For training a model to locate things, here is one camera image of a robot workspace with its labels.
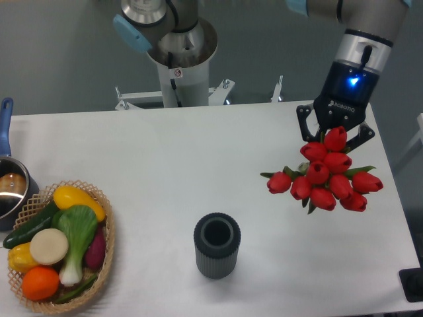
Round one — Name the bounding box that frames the green bok choy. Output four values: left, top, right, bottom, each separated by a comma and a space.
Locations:
52, 205, 98, 287

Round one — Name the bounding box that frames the white metal base frame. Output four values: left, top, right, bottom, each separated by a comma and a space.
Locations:
114, 75, 284, 110

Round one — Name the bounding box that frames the black device at edge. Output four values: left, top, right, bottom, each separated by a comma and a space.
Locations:
399, 267, 422, 302

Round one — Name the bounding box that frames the green cucumber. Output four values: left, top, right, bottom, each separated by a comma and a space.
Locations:
3, 201, 59, 249

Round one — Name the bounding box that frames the purple sweet potato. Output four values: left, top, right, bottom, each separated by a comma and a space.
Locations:
84, 227, 106, 270

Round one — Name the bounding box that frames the woven wicker basket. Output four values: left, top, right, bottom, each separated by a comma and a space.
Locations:
8, 180, 115, 315

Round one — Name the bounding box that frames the orange fruit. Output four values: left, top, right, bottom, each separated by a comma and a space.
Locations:
22, 266, 59, 301

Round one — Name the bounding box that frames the dark grey ribbed vase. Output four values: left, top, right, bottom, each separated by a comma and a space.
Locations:
193, 213, 241, 279

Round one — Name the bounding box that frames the green chili pepper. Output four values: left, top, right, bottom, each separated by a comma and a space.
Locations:
54, 274, 98, 304

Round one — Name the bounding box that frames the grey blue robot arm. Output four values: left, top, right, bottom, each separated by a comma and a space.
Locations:
113, 1, 411, 149

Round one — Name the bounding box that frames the red tulip bouquet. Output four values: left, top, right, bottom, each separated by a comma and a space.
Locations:
260, 127, 383, 214

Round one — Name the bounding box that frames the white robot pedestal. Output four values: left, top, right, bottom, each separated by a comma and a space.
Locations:
149, 18, 217, 108

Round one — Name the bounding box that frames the blue handled saucepan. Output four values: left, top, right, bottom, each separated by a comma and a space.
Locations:
1, 98, 39, 232

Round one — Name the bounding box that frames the yellow bell pepper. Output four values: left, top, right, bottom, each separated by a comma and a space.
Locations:
8, 242, 40, 273

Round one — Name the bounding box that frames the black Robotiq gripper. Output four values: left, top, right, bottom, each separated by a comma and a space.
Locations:
296, 61, 379, 152

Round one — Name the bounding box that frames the yellow squash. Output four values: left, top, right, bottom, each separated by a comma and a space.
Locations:
53, 186, 106, 223

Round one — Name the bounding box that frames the beige round bun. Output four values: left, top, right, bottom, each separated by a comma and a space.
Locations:
30, 229, 69, 265

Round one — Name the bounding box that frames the white frame at right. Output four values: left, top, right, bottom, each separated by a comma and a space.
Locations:
392, 113, 422, 175

